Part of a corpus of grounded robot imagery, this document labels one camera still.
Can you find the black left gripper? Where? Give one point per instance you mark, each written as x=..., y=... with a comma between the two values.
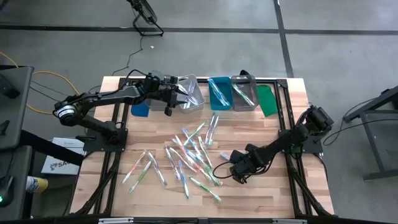
x=158, y=88

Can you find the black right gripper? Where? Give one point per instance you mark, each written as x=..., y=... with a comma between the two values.
x=242, y=166

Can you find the purple toothbrush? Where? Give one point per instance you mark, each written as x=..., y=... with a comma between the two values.
x=186, y=104
x=190, y=93
x=193, y=100
x=210, y=127
x=157, y=169
x=172, y=163

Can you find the blue toothbrush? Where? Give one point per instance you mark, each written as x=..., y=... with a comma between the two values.
x=224, y=99
x=192, y=141
x=214, y=87
x=183, y=179
x=224, y=155

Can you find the green toothbrush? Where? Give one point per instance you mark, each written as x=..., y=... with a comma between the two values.
x=194, y=133
x=214, y=129
x=205, y=189
x=244, y=95
x=214, y=177
x=206, y=152
x=140, y=176
x=248, y=99

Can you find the orange toothbrush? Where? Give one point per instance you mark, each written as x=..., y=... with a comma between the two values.
x=181, y=144
x=183, y=160
x=199, y=168
x=134, y=167

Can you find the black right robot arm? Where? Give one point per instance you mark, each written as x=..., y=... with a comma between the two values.
x=280, y=142

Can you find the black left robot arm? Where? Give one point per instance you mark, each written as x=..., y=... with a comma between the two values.
x=102, y=99

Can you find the white plastic bin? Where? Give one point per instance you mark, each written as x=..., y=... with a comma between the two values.
x=199, y=99

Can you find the smoky transparent plastic bin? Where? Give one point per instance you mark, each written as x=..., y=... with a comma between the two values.
x=248, y=90
x=155, y=105

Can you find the blue plastic lid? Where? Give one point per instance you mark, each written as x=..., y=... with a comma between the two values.
x=140, y=110

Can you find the teal plastic bin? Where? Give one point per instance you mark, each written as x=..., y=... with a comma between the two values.
x=228, y=84

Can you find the black clamp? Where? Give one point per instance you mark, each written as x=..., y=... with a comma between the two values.
x=245, y=72

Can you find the green plastic lid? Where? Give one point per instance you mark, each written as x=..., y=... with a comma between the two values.
x=267, y=101

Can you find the black floor fan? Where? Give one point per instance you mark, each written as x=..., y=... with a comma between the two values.
x=144, y=11

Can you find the white cardboard box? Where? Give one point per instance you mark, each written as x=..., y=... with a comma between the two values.
x=62, y=166

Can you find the black diagonal beam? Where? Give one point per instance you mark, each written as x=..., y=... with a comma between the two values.
x=46, y=146

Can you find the black metal desk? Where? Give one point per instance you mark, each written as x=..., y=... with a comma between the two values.
x=373, y=105

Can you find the grey desk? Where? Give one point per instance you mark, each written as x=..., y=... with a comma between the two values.
x=15, y=186
x=15, y=105

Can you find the yellow spray can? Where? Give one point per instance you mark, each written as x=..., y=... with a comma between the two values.
x=37, y=184

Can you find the black computer mouse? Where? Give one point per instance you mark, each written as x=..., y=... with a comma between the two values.
x=5, y=191

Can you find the silver metal bracket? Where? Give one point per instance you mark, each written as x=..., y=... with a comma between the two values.
x=115, y=221
x=289, y=221

